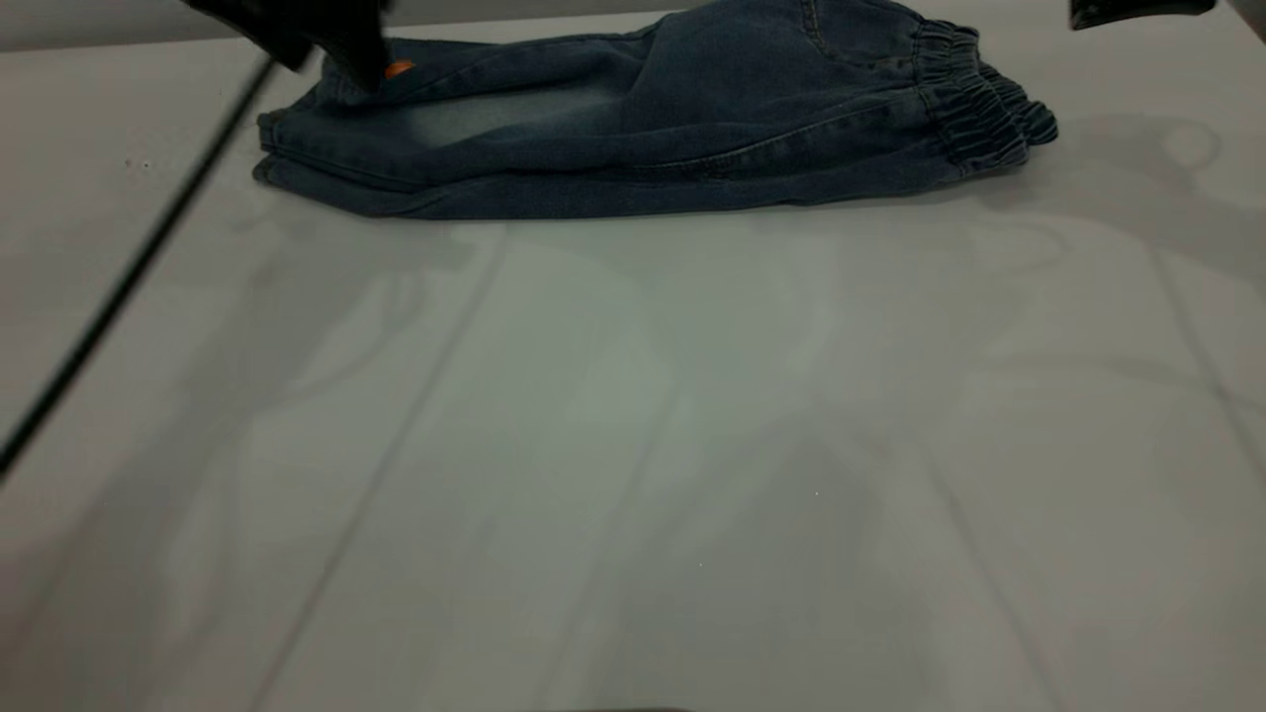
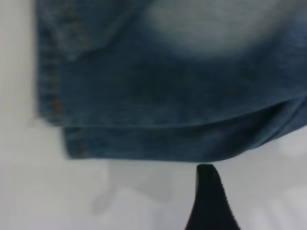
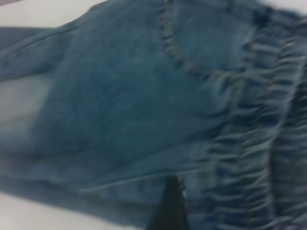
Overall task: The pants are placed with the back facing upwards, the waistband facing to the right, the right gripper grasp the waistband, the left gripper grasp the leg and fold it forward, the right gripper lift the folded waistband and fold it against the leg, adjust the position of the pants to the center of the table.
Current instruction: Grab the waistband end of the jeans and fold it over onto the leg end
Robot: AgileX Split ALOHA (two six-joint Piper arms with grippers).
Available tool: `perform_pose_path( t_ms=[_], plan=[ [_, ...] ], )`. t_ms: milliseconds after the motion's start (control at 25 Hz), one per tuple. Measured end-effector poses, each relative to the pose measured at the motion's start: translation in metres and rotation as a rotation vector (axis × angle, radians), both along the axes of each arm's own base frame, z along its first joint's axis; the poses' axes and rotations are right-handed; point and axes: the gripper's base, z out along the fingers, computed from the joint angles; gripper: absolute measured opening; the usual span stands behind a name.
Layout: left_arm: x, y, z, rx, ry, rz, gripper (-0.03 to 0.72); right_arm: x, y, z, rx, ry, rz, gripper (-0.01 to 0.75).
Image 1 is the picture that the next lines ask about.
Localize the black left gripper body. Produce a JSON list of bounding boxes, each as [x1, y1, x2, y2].
[[183, 0, 389, 72]]

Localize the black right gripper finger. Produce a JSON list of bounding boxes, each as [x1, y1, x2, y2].
[[1068, 0, 1219, 32]]

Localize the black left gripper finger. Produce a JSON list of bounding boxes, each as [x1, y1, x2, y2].
[[321, 22, 395, 92]]

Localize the blue denim pants basketball print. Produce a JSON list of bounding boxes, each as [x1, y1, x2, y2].
[[252, 0, 1060, 221]]

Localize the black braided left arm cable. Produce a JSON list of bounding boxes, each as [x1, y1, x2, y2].
[[0, 54, 278, 478]]

